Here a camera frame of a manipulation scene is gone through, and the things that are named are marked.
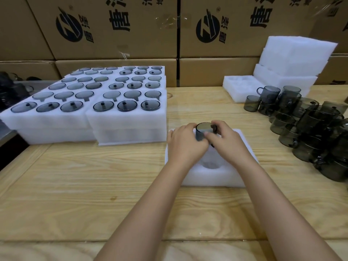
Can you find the person's left hand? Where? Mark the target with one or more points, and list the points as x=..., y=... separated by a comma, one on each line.
x=182, y=149

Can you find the person's right hand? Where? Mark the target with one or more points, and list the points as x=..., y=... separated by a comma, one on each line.
x=233, y=149

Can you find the pile of smoky glass mugs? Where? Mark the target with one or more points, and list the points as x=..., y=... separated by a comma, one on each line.
x=304, y=119

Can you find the stack of white foam trays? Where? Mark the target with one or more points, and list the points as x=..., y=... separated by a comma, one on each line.
x=285, y=73

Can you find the dark mugs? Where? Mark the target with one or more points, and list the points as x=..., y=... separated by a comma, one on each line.
x=11, y=92

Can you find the person's left forearm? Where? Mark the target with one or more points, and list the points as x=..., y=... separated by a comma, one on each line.
x=141, y=220

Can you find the person's right forearm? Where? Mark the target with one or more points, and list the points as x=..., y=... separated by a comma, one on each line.
x=285, y=220

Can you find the stainless steel table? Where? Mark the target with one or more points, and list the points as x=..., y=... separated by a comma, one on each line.
x=40, y=83

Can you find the black round object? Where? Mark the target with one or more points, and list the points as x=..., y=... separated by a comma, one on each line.
x=34, y=78

